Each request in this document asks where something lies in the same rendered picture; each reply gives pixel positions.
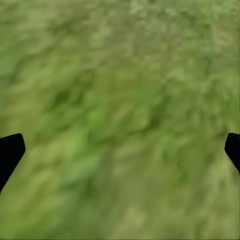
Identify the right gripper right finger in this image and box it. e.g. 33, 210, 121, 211
225, 133, 240, 172

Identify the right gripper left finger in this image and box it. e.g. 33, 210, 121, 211
0, 133, 26, 192

